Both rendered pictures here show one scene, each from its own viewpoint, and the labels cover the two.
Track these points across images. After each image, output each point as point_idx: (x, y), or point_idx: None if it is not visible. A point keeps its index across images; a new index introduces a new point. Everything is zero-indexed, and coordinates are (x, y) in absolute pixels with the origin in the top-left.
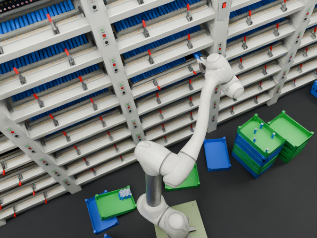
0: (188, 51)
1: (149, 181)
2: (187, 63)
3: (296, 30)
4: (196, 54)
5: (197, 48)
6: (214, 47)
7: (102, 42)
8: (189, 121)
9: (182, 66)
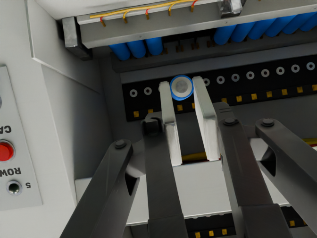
0: (279, 195)
1: None
2: (233, 20)
3: None
4: (142, 44)
5: (205, 201)
6: (60, 170)
7: None
8: None
9: (279, 12)
